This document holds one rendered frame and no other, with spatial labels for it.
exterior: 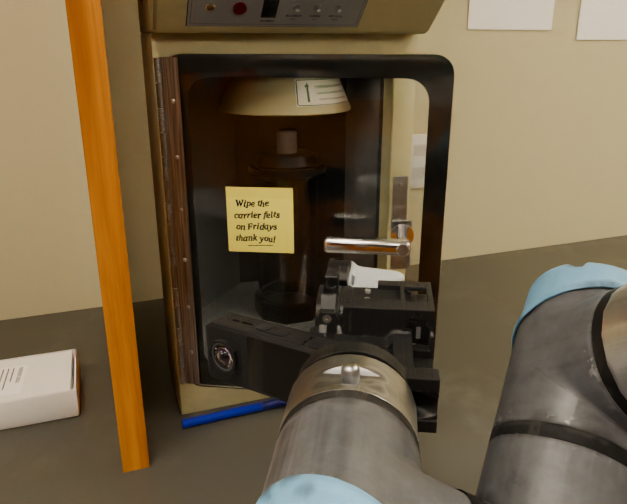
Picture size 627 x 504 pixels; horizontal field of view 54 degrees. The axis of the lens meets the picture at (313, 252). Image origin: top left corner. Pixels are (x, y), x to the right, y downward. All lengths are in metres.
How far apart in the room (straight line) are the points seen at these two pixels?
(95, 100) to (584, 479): 0.50
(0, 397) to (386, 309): 0.59
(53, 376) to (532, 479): 0.70
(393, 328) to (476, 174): 1.02
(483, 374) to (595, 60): 0.87
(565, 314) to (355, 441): 0.13
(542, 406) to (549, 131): 1.22
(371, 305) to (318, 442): 0.15
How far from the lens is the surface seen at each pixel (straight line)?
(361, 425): 0.29
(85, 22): 0.61
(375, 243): 0.63
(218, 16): 0.67
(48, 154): 1.15
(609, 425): 0.33
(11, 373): 0.93
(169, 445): 0.80
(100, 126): 0.62
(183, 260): 0.73
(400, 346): 0.40
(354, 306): 0.41
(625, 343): 0.31
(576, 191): 1.61
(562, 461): 0.32
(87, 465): 0.79
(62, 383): 0.88
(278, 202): 0.68
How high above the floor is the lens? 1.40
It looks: 19 degrees down
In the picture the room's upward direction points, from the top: straight up
